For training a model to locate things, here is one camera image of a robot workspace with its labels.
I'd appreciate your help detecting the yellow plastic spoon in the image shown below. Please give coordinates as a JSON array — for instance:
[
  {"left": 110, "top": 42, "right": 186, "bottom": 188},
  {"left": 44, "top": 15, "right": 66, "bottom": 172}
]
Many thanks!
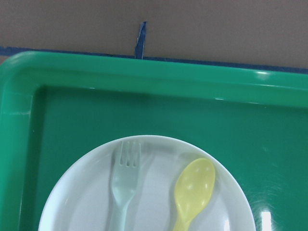
[{"left": 173, "top": 158, "right": 216, "bottom": 231}]

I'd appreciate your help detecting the pale green plastic fork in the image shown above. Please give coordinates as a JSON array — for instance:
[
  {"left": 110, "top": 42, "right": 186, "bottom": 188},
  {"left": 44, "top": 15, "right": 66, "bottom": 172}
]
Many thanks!
[{"left": 108, "top": 141, "right": 141, "bottom": 231}]

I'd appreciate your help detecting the green plastic tray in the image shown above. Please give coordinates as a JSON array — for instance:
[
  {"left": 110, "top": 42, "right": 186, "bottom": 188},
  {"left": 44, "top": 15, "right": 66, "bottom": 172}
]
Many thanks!
[{"left": 0, "top": 51, "right": 308, "bottom": 231}]

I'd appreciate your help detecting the white round plate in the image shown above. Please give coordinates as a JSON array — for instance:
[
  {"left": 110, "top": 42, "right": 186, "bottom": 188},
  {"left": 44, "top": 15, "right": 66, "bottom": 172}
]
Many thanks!
[{"left": 38, "top": 135, "right": 256, "bottom": 231}]

